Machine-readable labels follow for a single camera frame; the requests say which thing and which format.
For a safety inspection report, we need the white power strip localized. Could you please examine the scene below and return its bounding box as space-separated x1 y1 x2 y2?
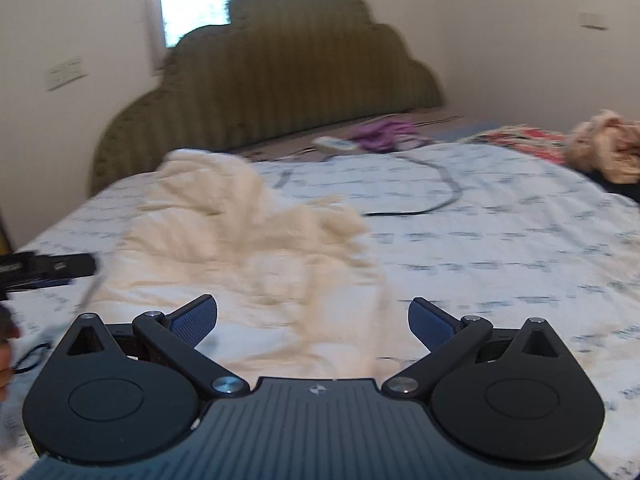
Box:
313 135 359 156

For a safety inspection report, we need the brown wooden furniture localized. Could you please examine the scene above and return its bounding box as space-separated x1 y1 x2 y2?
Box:
0 209 14 257

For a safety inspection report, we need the person's left hand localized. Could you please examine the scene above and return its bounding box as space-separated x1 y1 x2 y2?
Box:
0 305 22 402

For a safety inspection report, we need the green striped headboard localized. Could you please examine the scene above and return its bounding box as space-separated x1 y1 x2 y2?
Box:
88 0 446 196

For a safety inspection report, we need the white printed quilt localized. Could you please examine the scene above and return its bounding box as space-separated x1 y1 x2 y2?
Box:
0 139 640 480

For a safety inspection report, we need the peach fluffy cloth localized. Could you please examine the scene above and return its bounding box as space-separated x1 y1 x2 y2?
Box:
564 108 640 185

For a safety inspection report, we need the purple cloth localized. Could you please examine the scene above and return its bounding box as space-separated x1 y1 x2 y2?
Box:
349 117 417 154

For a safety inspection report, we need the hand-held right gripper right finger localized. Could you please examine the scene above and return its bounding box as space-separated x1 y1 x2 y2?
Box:
381 297 562 402

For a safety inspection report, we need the long black cable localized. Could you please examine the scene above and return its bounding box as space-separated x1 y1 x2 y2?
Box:
362 152 464 217

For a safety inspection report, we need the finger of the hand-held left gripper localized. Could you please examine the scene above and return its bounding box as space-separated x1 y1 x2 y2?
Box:
22 253 97 290

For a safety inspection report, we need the cream padded garment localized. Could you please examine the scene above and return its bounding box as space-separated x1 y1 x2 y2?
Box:
90 148 387 382

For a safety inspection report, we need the red floral cloth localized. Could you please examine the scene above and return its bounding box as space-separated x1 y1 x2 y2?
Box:
469 124 574 166

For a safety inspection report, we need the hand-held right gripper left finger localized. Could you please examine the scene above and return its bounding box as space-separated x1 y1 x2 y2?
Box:
64 294 252 402

